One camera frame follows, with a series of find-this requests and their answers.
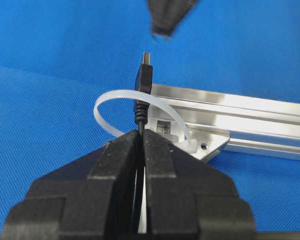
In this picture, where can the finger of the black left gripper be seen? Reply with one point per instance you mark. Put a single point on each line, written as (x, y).
(163, 14)
(180, 8)

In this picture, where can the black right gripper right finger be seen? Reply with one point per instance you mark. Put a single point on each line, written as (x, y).
(187, 199)

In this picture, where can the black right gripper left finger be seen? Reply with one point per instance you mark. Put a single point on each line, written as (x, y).
(89, 198)

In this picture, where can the blue table cloth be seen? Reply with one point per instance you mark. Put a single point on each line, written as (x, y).
(58, 56)

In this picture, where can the aluminium extrusion frame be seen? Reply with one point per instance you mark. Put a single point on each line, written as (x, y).
(235, 123)

